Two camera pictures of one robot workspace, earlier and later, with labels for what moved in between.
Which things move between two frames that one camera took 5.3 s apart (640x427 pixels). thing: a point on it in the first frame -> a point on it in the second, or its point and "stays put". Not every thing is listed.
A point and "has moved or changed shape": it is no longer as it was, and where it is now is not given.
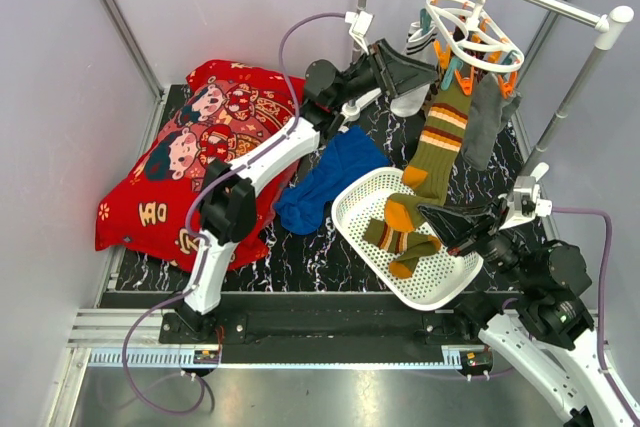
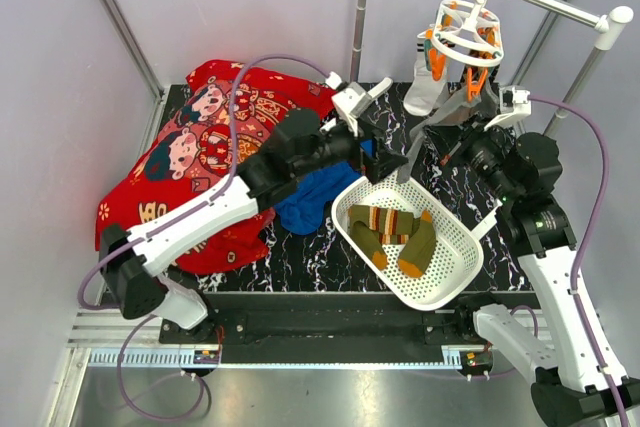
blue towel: (349, 157) stays put
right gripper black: (457, 225) -> (454, 155)
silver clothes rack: (608, 26) stays put
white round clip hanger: (466, 39) has moved or changed shape
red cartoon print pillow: (226, 109) stays put
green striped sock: (436, 164) -> (419, 249)
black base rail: (308, 327) stays put
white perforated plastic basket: (361, 194) stays put
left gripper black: (402, 73) -> (377, 165)
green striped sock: (409, 244) -> (374, 226)
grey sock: (489, 112) has moved or changed shape
